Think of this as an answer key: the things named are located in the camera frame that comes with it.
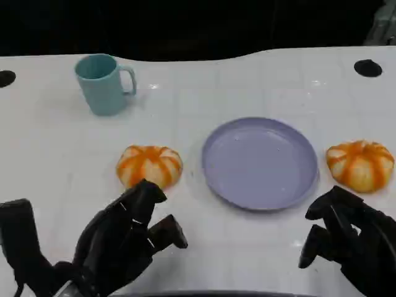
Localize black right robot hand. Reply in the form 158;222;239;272
298;185;396;297

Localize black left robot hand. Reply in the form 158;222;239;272
71;178;189;297

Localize orange white toy bread roll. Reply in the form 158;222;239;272
325;140;395;194
116;145;184;190

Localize lilac plate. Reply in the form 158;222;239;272
201;116;319;212

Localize pale green mug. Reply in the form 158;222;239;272
73;53;137;117

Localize grey background machine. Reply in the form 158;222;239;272
364;0;396;47

